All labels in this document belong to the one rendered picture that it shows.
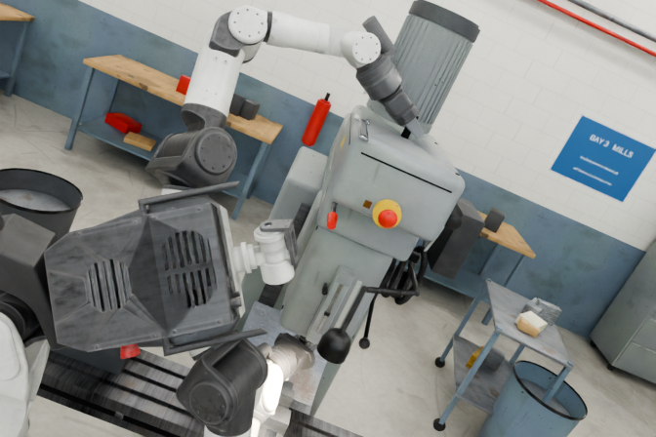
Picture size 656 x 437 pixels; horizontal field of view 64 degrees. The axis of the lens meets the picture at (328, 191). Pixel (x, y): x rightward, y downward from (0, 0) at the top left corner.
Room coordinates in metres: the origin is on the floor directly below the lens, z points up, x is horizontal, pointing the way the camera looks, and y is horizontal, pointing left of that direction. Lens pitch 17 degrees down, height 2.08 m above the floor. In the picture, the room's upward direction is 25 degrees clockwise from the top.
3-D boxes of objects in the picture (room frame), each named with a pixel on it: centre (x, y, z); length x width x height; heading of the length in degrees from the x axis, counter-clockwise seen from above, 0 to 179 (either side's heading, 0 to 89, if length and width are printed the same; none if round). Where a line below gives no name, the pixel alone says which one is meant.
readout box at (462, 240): (1.61, -0.43, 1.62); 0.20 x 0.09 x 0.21; 5
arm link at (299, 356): (1.20, -0.08, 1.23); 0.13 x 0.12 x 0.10; 69
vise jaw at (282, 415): (1.23, -0.10, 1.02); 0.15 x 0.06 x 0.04; 93
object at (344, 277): (1.18, -0.12, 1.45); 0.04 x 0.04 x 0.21; 5
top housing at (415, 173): (1.30, -0.11, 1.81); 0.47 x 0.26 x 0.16; 5
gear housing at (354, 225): (1.33, -0.11, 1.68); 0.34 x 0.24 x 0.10; 5
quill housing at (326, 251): (1.29, -0.12, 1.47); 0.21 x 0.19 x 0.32; 95
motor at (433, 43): (1.54, -0.10, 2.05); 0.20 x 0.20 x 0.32
